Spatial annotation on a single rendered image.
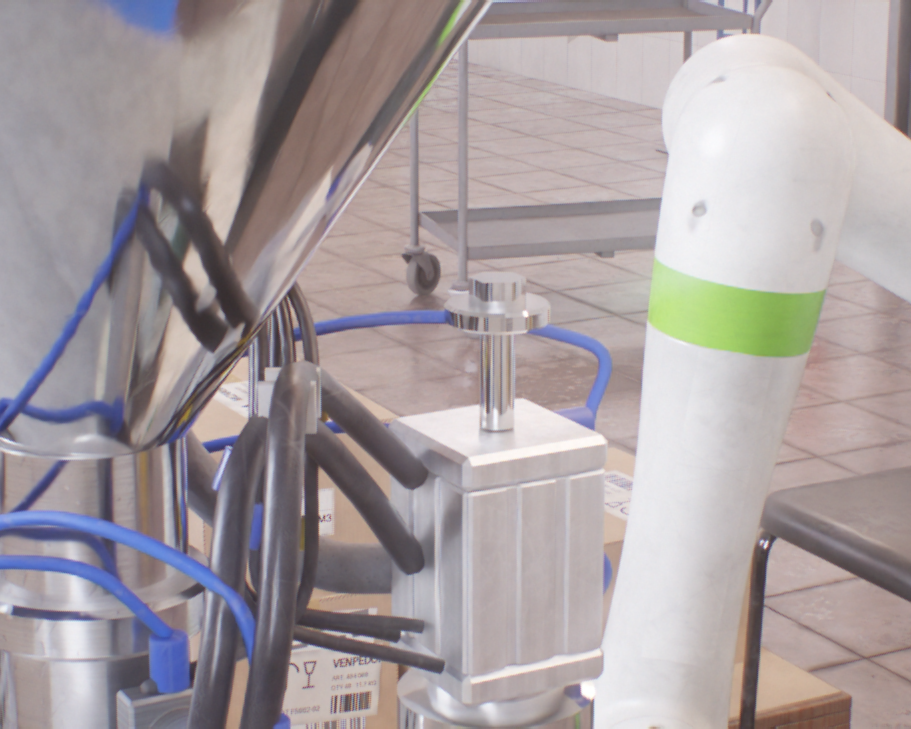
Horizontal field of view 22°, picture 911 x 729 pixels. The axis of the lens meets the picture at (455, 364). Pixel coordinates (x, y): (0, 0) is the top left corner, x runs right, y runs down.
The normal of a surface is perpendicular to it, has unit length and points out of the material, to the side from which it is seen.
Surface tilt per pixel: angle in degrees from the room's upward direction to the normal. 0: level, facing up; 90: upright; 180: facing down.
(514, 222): 0
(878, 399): 0
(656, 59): 90
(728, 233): 89
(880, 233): 104
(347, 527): 90
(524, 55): 90
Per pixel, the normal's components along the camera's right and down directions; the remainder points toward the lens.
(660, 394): -0.82, 0.14
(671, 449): -0.61, 0.21
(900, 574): -0.72, -0.46
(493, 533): 0.49, 0.22
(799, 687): 0.00, -0.97
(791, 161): 0.20, 0.13
